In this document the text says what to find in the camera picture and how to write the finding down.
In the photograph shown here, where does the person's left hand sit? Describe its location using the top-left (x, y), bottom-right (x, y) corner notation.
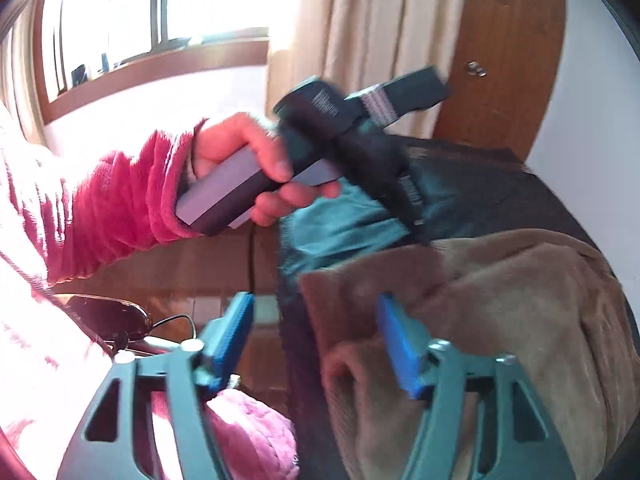
top-left (192, 112), bottom-right (341, 227)

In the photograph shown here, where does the black cable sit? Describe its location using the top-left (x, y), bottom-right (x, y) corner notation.
top-left (145, 314), bottom-right (198, 343)

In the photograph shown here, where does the dark bed cover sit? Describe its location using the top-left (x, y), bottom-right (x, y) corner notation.
top-left (277, 135), bottom-right (626, 480)

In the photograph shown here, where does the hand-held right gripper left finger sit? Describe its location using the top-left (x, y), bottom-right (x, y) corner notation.
top-left (57, 291), bottom-right (256, 480)

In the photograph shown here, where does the brown fleece garment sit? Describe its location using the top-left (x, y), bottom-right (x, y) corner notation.
top-left (300, 230), bottom-right (626, 480)

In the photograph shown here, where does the wooden door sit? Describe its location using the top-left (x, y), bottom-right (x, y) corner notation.
top-left (432, 0), bottom-right (566, 161)

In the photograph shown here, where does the cream curtain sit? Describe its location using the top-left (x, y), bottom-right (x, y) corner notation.
top-left (265, 0), bottom-right (468, 116)

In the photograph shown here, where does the dark glossy object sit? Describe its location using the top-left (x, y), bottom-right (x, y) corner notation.
top-left (52, 295), bottom-right (153, 356)

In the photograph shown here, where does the wooden framed window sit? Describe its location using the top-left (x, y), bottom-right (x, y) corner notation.
top-left (42, 0), bottom-right (271, 126)

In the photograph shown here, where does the teal cloth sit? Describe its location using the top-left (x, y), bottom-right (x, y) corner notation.
top-left (277, 145), bottom-right (501, 281)

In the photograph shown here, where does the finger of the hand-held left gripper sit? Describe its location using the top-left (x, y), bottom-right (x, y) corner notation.
top-left (387, 65), bottom-right (452, 113)

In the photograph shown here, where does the person's left forearm pink sleeve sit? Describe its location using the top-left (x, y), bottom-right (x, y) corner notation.
top-left (47, 117), bottom-right (208, 286)

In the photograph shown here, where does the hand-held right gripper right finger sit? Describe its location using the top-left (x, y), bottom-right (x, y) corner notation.
top-left (376, 294), bottom-right (576, 480)

